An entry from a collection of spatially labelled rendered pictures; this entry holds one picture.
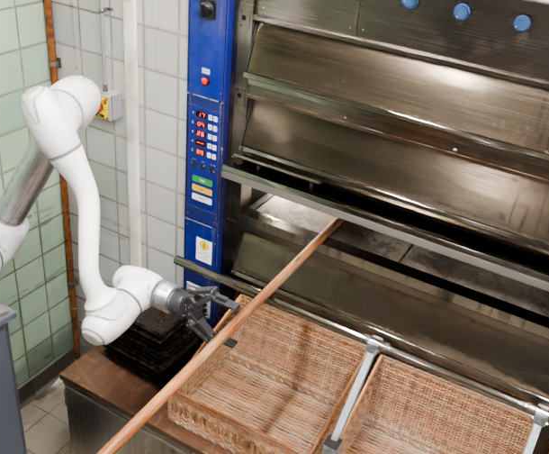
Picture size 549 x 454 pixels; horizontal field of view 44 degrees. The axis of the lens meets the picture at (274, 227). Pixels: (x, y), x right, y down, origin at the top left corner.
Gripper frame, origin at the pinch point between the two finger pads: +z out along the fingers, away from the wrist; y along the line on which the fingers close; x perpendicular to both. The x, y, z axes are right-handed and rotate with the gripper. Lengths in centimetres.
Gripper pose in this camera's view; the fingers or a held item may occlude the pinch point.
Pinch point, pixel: (232, 324)
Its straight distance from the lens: 197.8
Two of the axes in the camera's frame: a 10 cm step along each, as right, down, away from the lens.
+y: -0.8, 8.6, 5.1
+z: 8.7, 3.1, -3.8
